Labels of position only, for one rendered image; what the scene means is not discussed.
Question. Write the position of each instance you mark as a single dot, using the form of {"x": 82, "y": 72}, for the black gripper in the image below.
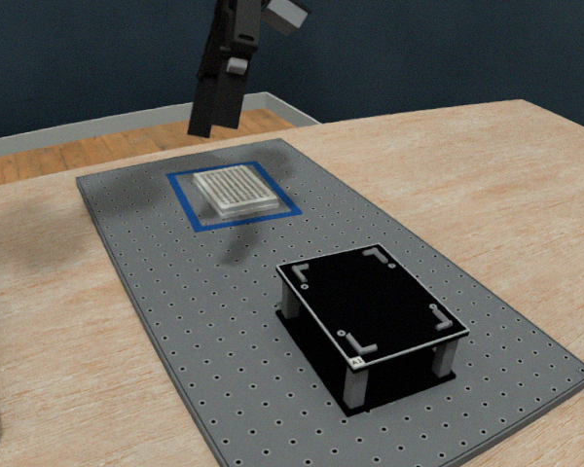
{"x": 225, "y": 89}

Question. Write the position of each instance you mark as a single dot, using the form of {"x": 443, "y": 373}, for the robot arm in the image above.
{"x": 286, "y": 16}

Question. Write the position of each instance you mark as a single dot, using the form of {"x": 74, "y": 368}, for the blue tape square outline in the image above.
{"x": 193, "y": 219}

